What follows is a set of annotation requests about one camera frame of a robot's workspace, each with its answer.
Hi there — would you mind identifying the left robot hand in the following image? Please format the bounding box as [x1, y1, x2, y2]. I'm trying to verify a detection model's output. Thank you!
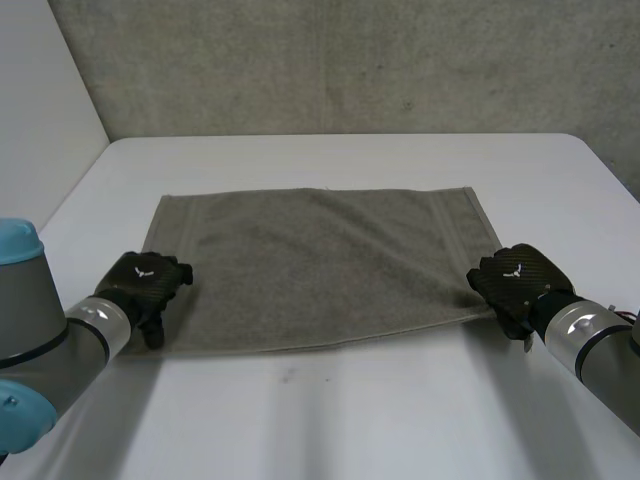
[93, 251, 195, 350]

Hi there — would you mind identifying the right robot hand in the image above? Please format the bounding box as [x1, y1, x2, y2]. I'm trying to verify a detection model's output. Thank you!
[465, 243, 586, 342]

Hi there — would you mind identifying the grey towel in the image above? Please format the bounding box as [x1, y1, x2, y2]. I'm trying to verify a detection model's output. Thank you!
[121, 186, 505, 358]

